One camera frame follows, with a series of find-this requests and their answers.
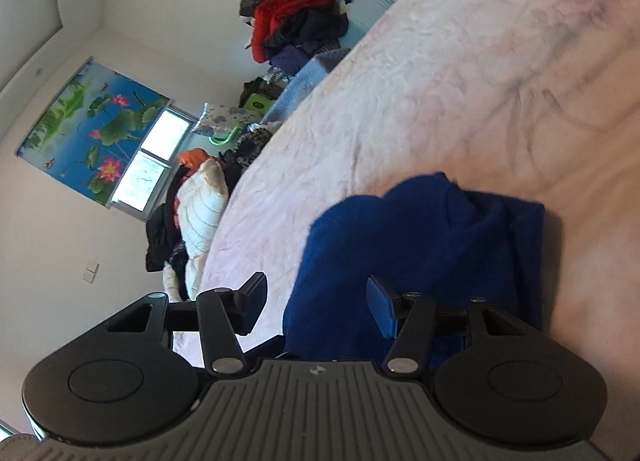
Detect black padded jacket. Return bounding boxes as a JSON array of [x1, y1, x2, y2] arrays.
[[262, 7, 351, 58]]

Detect black clothes heap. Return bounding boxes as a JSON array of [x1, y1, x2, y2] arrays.
[[145, 176, 187, 273]]

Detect orange cloth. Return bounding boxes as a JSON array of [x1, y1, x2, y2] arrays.
[[177, 148, 211, 170]]

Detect blue rhinestone sweater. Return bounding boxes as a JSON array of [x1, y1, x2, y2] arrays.
[[282, 172, 546, 372]]

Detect window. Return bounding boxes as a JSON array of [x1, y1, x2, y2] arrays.
[[111, 106, 194, 222]]

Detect lotus print roller blind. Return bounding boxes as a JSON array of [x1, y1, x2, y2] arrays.
[[19, 57, 172, 208]]

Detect light blue quilted blanket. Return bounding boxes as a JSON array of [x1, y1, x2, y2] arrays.
[[262, 46, 354, 130]]

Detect leopard print cloth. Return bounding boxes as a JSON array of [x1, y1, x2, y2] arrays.
[[234, 128, 274, 168]]

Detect green plastic stool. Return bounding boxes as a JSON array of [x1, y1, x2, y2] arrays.
[[209, 93, 274, 147]]

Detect floral pillow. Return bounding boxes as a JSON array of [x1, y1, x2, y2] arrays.
[[192, 102, 266, 140]]

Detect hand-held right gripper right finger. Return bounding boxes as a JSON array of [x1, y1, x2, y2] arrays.
[[366, 275, 532, 383]]

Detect navy jacket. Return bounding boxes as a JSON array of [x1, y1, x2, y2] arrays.
[[270, 41, 342, 78]]

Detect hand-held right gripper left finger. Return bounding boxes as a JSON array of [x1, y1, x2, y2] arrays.
[[107, 271, 269, 383]]

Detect red jacket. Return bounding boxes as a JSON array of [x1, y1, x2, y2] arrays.
[[250, 0, 339, 63]]

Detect bed with pink sheet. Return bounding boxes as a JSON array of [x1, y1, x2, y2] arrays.
[[165, 0, 640, 372]]

